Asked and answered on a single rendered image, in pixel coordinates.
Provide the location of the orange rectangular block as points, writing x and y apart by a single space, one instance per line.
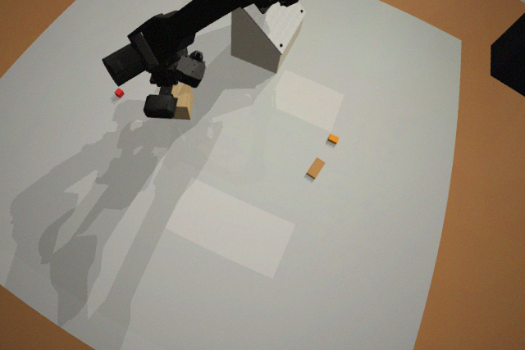
315 168

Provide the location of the small orange block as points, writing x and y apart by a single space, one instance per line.
332 138

